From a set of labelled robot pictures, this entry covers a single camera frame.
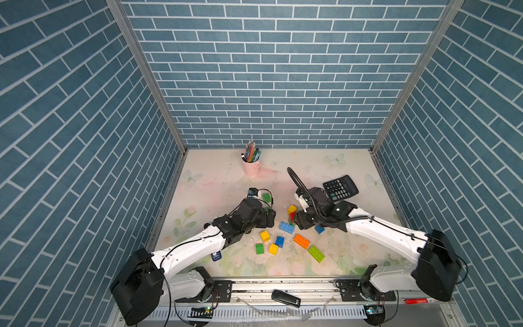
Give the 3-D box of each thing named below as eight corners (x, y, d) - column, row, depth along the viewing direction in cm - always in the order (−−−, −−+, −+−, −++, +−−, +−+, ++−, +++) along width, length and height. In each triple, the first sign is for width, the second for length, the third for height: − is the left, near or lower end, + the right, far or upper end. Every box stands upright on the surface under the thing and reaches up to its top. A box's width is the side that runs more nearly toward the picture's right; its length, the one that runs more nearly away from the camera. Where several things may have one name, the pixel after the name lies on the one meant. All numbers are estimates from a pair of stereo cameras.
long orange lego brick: (292, 240, 88) (293, 238, 87) (296, 234, 90) (297, 232, 88) (306, 250, 86) (307, 248, 84) (310, 244, 87) (311, 242, 86)
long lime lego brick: (320, 264, 82) (321, 263, 81) (306, 250, 86) (307, 249, 84) (325, 258, 84) (326, 257, 82) (312, 245, 87) (312, 243, 86)
